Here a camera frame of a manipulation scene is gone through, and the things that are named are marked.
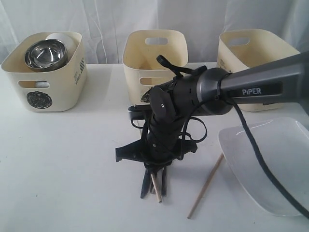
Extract white curtain backdrop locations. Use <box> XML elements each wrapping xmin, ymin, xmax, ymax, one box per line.
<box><xmin>0</xmin><ymin>0</ymin><xmax>309</xmax><ymax>63</ymax></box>

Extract cream bin with triangle mark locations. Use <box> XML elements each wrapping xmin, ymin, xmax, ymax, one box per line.
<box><xmin>122</xmin><ymin>29</ymin><xmax>188</xmax><ymax>105</ymax></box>

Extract white ceramic bowl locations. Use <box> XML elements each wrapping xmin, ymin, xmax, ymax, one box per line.
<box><xmin>46</xmin><ymin>32</ymin><xmax>77</xmax><ymax>61</ymax></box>

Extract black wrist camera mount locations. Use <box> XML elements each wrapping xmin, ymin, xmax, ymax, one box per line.
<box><xmin>128</xmin><ymin>104</ymin><xmax>154</xmax><ymax>128</ymax></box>

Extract wooden chopstick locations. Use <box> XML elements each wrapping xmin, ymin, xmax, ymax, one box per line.
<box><xmin>150</xmin><ymin>173</ymin><xmax>162</xmax><ymax>200</ymax></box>
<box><xmin>187</xmin><ymin>153</ymin><xmax>224</xmax><ymax>219</ymax></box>

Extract steel mug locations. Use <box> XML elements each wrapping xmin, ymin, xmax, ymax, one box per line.
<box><xmin>35</xmin><ymin>81</ymin><xmax>50</xmax><ymax>88</ymax></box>

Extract white square plate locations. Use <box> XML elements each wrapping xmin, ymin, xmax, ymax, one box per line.
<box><xmin>218</xmin><ymin>117</ymin><xmax>309</xmax><ymax>217</ymax></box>

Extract stainless steel bowl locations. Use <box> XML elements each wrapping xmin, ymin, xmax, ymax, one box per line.
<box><xmin>24</xmin><ymin>39</ymin><xmax>69</xmax><ymax>72</ymax></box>

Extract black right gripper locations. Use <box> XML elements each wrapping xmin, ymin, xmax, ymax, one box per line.
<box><xmin>115</xmin><ymin>114</ymin><xmax>197</xmax><ymax>174</ymax></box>

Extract steel table knife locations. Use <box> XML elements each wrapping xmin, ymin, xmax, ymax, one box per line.
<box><xmin>140</xmin><ymin>169</ymin><xmax>151</xmax><ymax>199</ymax></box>

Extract cream bin with square mark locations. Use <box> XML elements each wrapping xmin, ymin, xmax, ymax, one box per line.
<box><xmin>217</xmin><ymin>29</ymin><xmax>309</xmax><ymax>112</ymax></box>

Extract steel fork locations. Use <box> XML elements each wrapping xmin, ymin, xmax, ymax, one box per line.
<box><xmin>161</xmin><ymin>166</ymin><xmax>167</xmax><ymax>197</ymax></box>

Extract cream bin with circle mark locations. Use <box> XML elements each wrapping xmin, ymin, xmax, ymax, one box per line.
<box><xmin>1</xmin><ymin>31</ymin><xmax>87</xmax><ymax>112</ymax></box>

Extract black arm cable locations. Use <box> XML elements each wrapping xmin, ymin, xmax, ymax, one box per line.
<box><xmin>234</xmin><ymin>103</ymin><xmax>309</xmax><ymax>216</ymax></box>

